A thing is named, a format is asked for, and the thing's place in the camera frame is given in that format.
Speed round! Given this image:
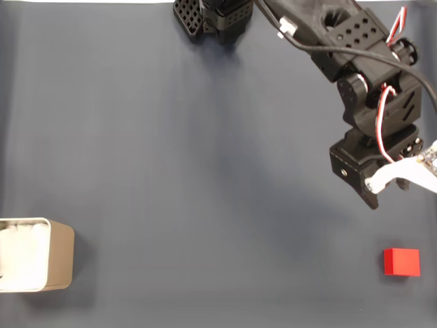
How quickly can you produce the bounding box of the red white servo cable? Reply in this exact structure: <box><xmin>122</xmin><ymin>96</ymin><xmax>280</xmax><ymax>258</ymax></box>
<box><xmin>374</xmin><ymin>85</ymin><xmax>406</xmax><ymax>165</ymax></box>
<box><xmin>386</xmin><ymin>5</ymin><xmax>410</xmax><ymax>45</ymax></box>

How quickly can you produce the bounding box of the dark blue table mat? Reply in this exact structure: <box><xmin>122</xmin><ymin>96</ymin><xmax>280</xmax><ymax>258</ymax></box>
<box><xmin>0</xmin><ymin>2</ymin><xmax>437</xmax><ymax>328</ymax></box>

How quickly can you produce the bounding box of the black camera cable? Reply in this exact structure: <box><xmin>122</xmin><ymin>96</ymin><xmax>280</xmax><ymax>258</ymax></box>
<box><xmin>255</xmin><ymin>0</ymin><xmax>437</xmax><ymax>112</ymax></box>

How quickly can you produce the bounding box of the red cube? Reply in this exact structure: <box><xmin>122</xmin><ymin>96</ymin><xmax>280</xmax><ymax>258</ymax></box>
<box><xmin>382</xmin><ymin>247</ymin><xmax>421</xmax><ymax>277</ymax></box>

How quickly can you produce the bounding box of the white paper padding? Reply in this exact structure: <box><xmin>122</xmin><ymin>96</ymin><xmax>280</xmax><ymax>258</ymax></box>
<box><xmin>0</xmin><ymin>221</ymin><xmax>49</xmax><ymax>291</ymax></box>

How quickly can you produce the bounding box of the white cable connector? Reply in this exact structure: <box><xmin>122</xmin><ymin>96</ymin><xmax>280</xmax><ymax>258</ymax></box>
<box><xmin>277</xmin><ymin>16</ymin><xmax>298</xmax><ymax>40</ymax></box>

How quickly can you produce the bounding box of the beige plastic box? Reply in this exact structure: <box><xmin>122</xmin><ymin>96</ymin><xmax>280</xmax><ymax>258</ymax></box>
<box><xmin>0</xmin><ymin>217</ymin><xmax>76</xmax><ymax>293</ymax></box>

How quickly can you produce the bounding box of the white wrist camera board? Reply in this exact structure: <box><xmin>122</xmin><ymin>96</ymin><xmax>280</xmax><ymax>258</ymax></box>
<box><xmin>363</xmin><ymin>139</ymin><xmax>437</xmax><ymax>195</ymax></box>

